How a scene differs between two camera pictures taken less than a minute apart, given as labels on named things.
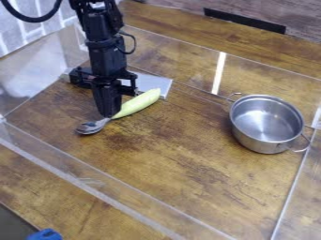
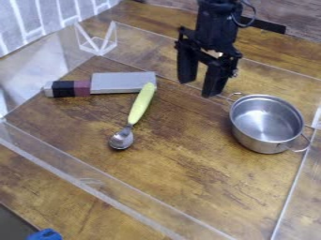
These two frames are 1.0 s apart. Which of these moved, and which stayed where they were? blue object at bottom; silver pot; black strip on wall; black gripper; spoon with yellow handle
Moved: spoon with yellow handle; black gripper
Stayed: blue object at bottom; silver pot; black strip on wall
